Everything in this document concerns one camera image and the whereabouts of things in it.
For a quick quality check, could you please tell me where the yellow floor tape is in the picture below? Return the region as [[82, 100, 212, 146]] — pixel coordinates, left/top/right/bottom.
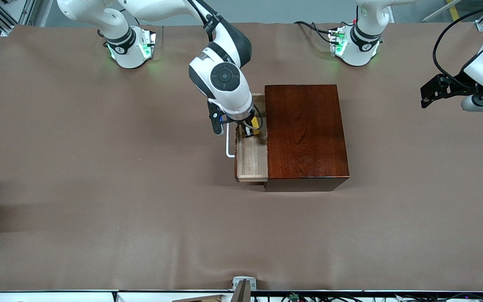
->
[[446, 0, 461, 22]]

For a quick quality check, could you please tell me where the grey metal bracket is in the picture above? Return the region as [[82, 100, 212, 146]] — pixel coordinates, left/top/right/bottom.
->
[[233, 276, 257, 302]]

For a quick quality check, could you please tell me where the brown table cover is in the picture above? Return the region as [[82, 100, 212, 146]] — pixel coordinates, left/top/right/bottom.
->
[[0, 23, 483, 292]]

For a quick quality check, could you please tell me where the black base cable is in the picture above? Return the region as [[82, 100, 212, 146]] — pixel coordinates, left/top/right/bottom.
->
[[132, 8, 149, 26], [293, 20, 334, 45]]

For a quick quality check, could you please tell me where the light wooden board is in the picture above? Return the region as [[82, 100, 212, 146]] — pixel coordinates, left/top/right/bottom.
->
[[172, 294, 225, 302]]

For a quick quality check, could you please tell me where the dark red wooden cabinet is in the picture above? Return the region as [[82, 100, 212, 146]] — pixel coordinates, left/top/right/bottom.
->
[[264, 84, 350, 193]]

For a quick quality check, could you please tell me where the wooden drawer with white handle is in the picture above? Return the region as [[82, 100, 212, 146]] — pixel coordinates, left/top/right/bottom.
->
[[226, 93, 270, 183]]

